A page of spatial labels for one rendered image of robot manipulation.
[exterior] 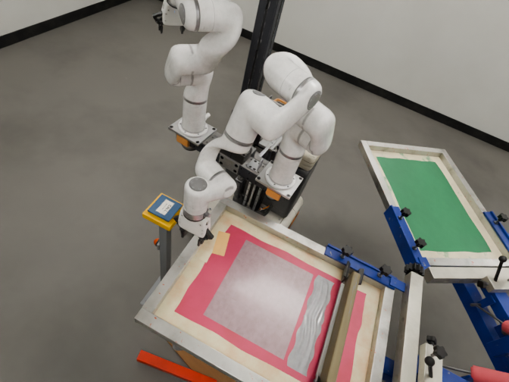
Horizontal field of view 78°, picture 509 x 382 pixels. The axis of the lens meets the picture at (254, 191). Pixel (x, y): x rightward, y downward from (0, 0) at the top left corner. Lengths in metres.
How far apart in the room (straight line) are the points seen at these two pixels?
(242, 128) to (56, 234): 1.90
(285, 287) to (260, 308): 0.13
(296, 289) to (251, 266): 0.19
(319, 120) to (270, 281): 0.62
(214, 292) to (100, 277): 1.23
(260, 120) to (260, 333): 0.72
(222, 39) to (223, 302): 0.85
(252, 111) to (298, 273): 0.72
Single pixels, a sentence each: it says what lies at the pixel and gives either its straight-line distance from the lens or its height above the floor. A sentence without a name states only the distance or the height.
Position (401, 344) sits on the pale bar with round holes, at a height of 1.02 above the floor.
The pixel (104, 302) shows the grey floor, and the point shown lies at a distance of 2.22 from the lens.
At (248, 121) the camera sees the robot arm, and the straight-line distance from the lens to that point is 0.80.
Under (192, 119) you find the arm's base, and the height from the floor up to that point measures 1.22.
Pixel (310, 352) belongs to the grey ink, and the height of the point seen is 0.96.
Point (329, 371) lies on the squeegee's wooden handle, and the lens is 1.10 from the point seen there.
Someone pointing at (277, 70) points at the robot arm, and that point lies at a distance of 0.84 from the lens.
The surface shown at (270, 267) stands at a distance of 1.26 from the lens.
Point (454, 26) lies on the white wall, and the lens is 4.50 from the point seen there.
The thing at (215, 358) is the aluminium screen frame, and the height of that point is 0.99.
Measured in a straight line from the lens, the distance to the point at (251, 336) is 1.15.
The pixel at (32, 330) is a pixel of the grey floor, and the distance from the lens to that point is 2.26.
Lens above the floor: 2.04
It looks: 49 degrees down
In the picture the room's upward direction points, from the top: 19 degrees clockwise
